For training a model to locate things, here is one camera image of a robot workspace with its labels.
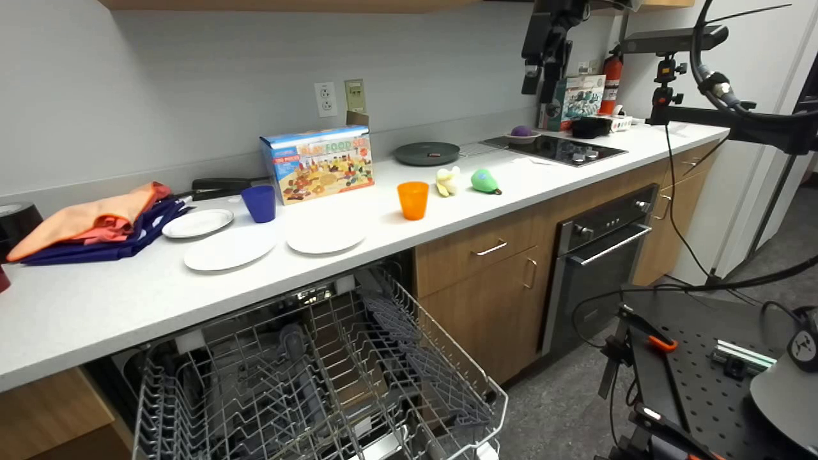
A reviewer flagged black bowl on counter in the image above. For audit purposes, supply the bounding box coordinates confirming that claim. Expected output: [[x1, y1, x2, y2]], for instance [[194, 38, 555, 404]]
[[570, 117, 612, 139]]

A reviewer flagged boxed item by wall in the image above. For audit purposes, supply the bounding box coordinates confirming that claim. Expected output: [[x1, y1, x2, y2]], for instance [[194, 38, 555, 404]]
[[560, 75, 605, 131]]

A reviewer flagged colourful cardboard box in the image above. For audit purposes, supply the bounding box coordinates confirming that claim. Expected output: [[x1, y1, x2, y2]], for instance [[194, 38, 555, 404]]
[[261, 125, 376, 205]]

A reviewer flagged red fire extinguisher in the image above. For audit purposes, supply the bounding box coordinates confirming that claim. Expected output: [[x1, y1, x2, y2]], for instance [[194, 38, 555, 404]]
[[597, 52, 623, 117]]

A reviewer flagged wall power outlet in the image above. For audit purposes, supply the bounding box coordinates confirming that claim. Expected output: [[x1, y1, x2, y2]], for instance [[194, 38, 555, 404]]
[[313, 82, 337, 117]]

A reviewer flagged orange plastic cup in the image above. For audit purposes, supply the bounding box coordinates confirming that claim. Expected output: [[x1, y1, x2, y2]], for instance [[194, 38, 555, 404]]
[[398, 182, 428, 219]]

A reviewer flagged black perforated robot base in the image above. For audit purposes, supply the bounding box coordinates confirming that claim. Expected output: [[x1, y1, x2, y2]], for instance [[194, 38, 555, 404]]
[[601, 289, 818, 460]]

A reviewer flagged beige wall switch plate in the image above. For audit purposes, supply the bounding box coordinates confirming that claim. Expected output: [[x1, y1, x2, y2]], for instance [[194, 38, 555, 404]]
[[345, 79, 367, 125]]

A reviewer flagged metal dishwasher rack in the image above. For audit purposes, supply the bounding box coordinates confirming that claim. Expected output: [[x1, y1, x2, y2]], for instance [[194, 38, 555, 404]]
[[132, 269, 509, 460]]

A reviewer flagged camera on tripod mount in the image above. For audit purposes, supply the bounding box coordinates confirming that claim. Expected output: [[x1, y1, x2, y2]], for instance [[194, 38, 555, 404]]
[[615, 26, 729, 125]]

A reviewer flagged small white plate left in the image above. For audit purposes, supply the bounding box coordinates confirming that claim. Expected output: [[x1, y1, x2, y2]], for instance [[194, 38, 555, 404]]
[[161, 209, 233, 240]]

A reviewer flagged wooden cabinet door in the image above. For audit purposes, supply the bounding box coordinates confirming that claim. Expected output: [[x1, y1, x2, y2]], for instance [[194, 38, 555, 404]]
[[421, 246, 543, 384]]

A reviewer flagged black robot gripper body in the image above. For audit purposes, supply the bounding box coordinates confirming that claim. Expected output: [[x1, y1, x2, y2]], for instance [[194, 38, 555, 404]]
[[520, 0, 588, 67]]

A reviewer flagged wooden drawer with handle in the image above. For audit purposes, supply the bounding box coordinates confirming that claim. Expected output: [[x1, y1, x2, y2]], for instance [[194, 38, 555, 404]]
[[414, 213, 548, 294]]

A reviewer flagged green toy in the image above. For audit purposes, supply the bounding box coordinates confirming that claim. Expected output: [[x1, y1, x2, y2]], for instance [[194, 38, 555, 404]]
[[470, 168, 499, 195]]

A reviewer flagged dark grey round plate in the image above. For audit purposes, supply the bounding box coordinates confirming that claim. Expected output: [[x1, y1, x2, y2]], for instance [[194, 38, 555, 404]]
[[394, 140, 460, 165]]

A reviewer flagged black built-in oven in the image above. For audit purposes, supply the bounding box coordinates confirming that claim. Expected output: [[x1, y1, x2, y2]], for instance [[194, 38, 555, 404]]
[[539, 186, 653, 358]]

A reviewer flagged black appliance far left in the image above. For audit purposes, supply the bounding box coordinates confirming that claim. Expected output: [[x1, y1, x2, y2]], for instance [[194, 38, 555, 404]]
[[0, 201, 40, 257]]

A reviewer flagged blue plastic cup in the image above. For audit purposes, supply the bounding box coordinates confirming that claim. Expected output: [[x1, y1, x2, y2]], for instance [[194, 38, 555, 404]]
[[239, 185, 276, 222]]

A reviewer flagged pale yellow toy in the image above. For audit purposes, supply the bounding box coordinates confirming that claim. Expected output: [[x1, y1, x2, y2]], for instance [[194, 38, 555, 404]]
[[435, 165, 460, 196]]

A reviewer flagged black stovetop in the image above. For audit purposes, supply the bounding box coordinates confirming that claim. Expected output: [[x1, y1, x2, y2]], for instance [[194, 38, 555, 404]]
[[488, 135, 617, 165]]

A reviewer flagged orange cloth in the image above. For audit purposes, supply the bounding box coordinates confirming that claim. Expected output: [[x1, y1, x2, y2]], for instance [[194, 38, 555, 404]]
[[5, 182, 171, 264]]

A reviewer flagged purple object on stove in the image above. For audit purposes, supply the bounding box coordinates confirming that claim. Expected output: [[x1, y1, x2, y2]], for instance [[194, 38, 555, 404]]
[[509, 125, 537, 140]]

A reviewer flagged blue cloth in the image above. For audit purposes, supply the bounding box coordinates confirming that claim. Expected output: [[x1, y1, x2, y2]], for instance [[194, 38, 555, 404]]
[[22, 199, 188, 266]]

